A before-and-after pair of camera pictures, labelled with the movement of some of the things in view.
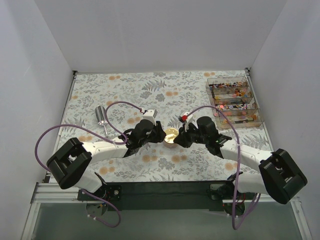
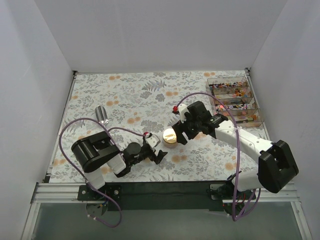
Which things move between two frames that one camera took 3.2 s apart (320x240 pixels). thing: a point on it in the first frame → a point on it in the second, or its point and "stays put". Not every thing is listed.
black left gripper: (157, 133) → (150, 153)
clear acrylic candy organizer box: (233, 97) stays put
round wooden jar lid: (171, 134) stays put
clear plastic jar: (169, 145) stays put
